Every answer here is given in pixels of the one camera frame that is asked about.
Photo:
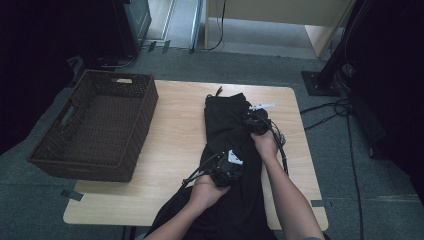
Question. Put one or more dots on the person's right hand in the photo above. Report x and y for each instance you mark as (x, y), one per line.
(266, 146)

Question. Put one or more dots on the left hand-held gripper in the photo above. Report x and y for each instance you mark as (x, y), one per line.
(226, 171)

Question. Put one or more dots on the person's right sleeve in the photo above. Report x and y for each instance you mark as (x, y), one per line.
(311, 238)

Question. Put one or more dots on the leaning metal panel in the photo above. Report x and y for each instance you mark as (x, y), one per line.
(196, 30)

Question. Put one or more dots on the person's left hand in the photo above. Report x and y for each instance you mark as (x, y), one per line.
(205, 195)

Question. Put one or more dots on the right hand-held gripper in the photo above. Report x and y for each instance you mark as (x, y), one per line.
(258, 123)

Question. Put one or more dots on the brown woven basket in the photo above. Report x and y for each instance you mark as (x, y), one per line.
(100, 133)

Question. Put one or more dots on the grey floor tape strip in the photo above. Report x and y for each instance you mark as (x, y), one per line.
(317, 203)
(71, 195)

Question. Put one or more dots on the black pants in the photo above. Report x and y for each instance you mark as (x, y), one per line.
(226, 133)

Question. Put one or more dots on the black metal stand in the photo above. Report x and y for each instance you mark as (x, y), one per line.
(321, 83)

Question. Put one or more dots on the black cabinet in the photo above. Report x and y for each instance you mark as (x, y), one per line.
(130, 26)

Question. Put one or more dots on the light wooden desk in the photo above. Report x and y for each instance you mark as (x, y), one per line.
(283, 10)

